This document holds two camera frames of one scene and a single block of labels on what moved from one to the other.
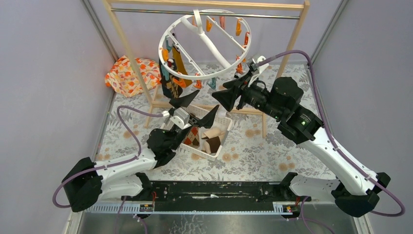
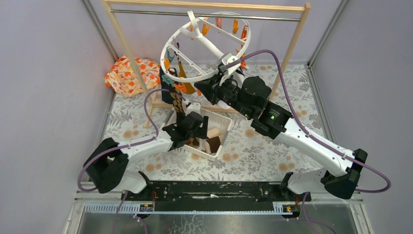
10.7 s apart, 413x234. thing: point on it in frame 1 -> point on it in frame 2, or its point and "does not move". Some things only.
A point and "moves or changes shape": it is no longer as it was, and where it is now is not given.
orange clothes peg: (198, 84) moves or changes shape
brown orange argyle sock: (193, 138) does not move
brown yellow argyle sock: (174, 88) moves or changes shape
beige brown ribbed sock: (214, 138) does not move
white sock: (221, 112) -> (234, 74)
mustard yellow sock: (179, 64) moves or changes shape
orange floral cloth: (122, 77) does not move
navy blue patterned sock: (170, 89) moves or changes shape
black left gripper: (192, 119) -> (180, 105)
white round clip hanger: (206, 44) moves or changes shape
